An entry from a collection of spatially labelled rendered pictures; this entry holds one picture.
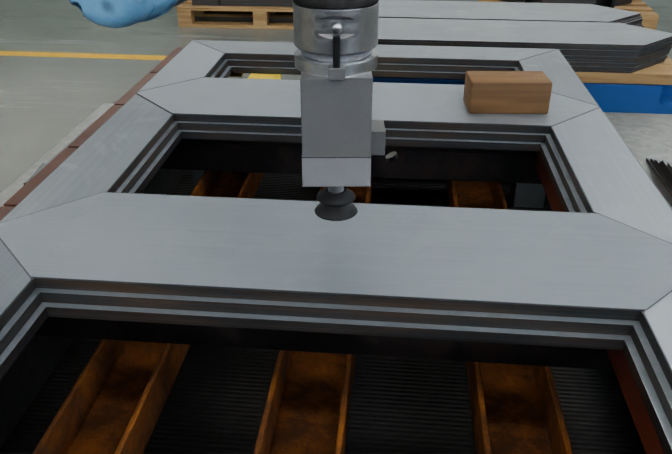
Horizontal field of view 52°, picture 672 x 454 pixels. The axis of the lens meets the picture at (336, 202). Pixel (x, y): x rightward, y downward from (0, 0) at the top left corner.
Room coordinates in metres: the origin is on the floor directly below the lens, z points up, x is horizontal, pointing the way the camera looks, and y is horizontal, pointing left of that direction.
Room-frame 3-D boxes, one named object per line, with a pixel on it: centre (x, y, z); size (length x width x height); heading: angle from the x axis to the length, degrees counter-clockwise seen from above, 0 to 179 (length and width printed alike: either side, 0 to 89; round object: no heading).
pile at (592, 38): (1.61, -0.34, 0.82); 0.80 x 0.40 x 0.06; 85
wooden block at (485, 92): (1.02, -0.26, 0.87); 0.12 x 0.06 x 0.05; 90
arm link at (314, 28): (0.61, 0.00, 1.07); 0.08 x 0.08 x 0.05
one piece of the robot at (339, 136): (0.61, -0.01, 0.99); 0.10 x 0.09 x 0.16; 91
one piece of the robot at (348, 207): (0.62, 0.00, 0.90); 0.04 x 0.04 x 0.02
